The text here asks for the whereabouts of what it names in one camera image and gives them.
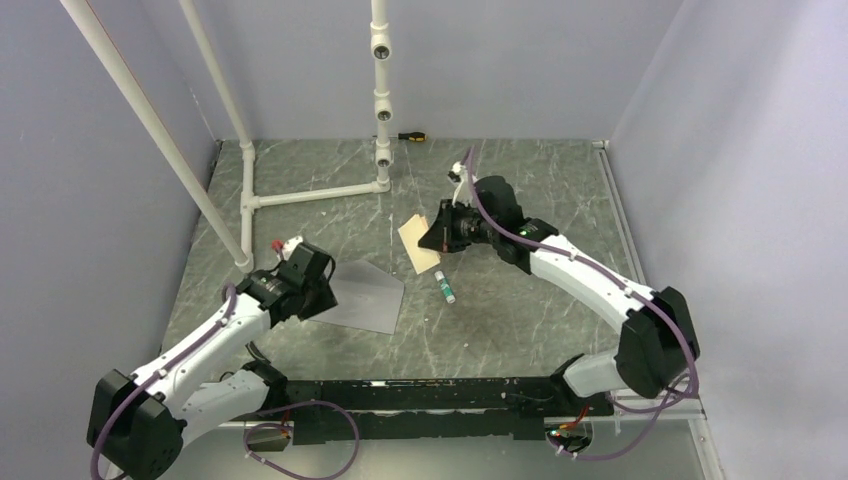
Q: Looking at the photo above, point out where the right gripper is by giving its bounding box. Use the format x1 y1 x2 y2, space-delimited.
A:
418 199 499 254

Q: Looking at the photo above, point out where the orange letter paper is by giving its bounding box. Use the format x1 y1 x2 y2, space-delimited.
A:
398 214 440 274

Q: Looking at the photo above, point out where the green white glue stick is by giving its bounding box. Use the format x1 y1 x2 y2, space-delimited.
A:
434 270 456 304

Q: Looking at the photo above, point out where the grey envelope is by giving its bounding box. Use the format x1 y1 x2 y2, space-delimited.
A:
311 260 405 335

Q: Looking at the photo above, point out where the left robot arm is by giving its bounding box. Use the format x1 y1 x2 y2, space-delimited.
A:
86 237 338 479

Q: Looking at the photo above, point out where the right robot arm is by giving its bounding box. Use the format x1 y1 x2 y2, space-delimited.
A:
417 173 700 415

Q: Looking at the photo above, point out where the yellow black screwdriver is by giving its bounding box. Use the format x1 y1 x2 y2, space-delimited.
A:
372 131 427 144

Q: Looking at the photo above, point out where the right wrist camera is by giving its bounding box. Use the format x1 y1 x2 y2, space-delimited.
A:
448 161 473 207

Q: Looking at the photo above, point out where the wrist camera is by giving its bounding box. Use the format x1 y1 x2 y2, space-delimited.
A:
448 161 473 207
271 235 304 261

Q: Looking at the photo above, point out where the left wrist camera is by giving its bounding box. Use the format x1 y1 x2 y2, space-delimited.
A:
271 235 304 261

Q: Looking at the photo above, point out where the white pvc pipe frame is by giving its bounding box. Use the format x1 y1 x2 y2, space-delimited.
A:
62 1 394 272

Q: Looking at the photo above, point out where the purple loop cable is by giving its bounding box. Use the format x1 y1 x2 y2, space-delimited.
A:
242 395 363 480

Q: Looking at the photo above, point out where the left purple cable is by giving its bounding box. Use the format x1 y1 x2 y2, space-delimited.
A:
89 284 240 480

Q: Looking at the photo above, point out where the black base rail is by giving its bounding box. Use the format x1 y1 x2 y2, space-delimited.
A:
241 376 613 446

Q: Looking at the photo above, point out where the aluminium table edge rail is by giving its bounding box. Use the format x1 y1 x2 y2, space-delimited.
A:
592 140 726 479

